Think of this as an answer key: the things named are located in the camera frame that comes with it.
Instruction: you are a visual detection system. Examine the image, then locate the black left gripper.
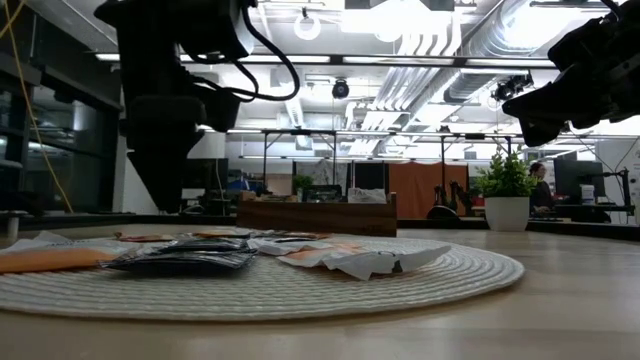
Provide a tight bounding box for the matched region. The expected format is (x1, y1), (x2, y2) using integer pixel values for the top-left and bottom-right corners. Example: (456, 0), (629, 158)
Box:
(124, 87), (241, 212)

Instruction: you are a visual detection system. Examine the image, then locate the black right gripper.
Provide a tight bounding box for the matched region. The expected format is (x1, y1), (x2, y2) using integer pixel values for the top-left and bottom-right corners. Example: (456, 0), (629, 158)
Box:
(502, 4), (640, 148)

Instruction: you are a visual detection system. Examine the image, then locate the black tea packet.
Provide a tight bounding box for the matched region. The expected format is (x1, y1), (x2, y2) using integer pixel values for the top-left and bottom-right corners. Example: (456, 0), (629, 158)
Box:
(99, 249), (260, 276)
(158, 237), (253, 253)
(303, 184), (344, 204)

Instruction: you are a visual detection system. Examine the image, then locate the brown wooden three-compartment tray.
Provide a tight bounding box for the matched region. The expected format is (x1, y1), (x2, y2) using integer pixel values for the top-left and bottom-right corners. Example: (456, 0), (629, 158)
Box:
(236, 192), (399, 238)

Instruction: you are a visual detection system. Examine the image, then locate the white round woven placemat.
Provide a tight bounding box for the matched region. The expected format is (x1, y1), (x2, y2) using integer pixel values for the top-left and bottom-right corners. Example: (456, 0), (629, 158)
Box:
(0, 228), (526, 322)

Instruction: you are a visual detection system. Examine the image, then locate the black ceiling spotlight cluster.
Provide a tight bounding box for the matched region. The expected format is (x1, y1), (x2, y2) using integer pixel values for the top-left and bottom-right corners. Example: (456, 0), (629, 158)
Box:
(491, 72), (535, 104)

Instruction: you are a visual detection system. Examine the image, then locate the person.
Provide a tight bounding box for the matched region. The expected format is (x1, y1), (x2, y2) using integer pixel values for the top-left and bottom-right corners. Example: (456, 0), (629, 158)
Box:
(528, 161), (556, 217)

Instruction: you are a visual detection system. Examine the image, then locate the green plant in white pot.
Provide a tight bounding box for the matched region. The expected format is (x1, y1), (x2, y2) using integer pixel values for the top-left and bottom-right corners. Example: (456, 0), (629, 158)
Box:
(474, 149), (541, 232)

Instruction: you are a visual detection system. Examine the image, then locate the black beam with light strips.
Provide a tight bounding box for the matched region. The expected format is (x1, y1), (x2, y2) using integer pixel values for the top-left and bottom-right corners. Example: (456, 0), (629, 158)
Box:
(94, 51), (556, 70)

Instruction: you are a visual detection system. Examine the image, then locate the dark background screen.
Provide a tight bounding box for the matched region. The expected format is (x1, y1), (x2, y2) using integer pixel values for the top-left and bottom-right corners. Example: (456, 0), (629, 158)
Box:
(352, 160), (389, 190)

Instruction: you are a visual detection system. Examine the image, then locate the round white ceiling lamp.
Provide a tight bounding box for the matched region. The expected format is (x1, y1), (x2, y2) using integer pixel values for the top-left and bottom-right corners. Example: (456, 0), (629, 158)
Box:
(293, 7), (322, 42)

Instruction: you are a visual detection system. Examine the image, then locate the black aluminium table frame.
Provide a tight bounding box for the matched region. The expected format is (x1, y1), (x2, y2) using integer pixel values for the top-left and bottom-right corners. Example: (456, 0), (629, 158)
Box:
(0, 212), (640, 242)

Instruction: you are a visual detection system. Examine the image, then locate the yellow hanging cable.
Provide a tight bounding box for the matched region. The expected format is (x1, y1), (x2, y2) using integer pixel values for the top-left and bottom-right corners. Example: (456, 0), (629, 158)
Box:
(0, 0), (75, 215)

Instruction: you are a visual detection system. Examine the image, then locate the black background rig frame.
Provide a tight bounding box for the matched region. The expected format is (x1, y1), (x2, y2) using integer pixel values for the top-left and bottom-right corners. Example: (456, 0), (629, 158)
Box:
(224, 128), (391, 201)

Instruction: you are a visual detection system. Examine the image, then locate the orange partition wall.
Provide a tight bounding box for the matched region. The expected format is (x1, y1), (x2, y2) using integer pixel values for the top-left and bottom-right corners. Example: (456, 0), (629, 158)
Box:
(388, 161), (471, 220)

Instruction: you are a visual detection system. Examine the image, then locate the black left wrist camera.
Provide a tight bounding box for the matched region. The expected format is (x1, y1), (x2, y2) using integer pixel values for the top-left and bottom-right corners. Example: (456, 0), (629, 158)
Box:
(177, 0), (257, 62)

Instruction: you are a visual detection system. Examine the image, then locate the black left camera cable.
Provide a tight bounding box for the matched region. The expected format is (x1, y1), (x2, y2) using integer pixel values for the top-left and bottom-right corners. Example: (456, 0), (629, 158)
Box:
(187, 2), (302, 104)

